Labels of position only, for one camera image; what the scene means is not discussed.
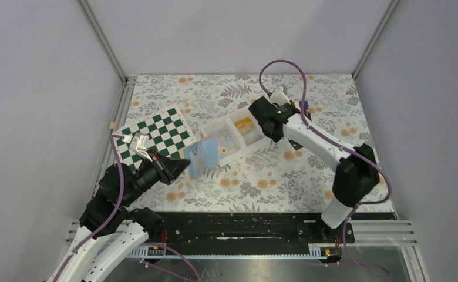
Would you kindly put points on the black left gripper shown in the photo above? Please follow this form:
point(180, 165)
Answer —
point(171, 168)

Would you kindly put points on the beige leather card holder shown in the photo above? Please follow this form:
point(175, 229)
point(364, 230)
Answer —
point(205, 154)

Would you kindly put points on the dark grey credit card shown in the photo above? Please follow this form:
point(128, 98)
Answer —
point(296, 146)

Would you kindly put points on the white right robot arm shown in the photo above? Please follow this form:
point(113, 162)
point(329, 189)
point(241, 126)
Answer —
point(354, 166)

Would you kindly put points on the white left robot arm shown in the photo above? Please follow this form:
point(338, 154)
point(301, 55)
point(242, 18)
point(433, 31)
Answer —
point(107, 230)

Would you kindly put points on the orange gold card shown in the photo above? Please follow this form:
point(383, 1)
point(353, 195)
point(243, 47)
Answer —
point(244, 125)

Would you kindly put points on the green and white chessboard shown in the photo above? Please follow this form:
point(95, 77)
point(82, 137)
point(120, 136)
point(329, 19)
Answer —
point(167, 129)

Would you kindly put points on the white two-compartment plastic bin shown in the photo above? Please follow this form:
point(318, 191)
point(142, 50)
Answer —
point(240, 146)

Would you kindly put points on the green white purple toy block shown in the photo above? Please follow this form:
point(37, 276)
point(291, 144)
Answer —
point(303, 105)

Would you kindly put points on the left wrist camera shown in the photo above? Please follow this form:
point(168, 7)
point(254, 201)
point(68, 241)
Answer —
point(138, 144)

